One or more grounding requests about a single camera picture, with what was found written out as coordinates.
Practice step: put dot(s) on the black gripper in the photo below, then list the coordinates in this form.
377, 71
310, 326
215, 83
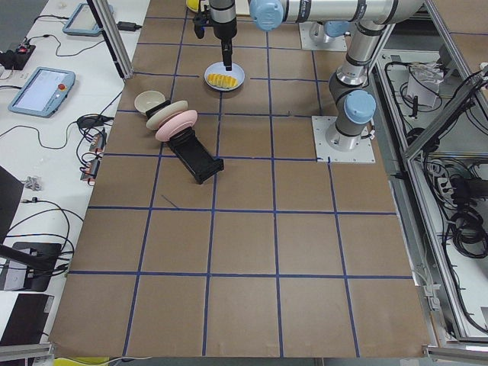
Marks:
224, 31

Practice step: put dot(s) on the blue plate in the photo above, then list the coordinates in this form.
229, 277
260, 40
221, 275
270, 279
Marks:
237, 72

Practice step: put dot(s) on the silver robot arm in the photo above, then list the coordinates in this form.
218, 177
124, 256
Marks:
370, 17
327, 31

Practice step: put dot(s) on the pink plate in rack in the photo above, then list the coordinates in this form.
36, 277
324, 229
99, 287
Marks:
176, 125

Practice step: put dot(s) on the cream plate in rack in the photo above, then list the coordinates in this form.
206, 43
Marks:
165, 113

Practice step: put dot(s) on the white rectangular tray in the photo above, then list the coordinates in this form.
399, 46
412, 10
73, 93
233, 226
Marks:
242, 8

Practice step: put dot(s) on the yellow lemon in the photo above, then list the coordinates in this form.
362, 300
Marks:
192, 5

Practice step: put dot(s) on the cream bowl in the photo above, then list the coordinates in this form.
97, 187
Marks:
147, 100

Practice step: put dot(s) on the black power adapter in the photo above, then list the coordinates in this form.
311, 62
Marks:
128, 26

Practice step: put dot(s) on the black dish rack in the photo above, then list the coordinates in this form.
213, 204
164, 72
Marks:
191, 152

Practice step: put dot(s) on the far blue teach pendant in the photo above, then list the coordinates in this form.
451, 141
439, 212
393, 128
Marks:
82, 22

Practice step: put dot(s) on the blue teach pendant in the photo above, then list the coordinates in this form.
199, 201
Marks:
43, 92
82, 22

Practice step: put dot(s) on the near blue teach pendant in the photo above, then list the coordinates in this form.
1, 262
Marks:
43, 92

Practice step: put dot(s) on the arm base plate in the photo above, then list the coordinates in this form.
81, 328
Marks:
337, 45
332, 146

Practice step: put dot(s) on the aluminium frame post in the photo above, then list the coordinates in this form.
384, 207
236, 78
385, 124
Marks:
105, 20

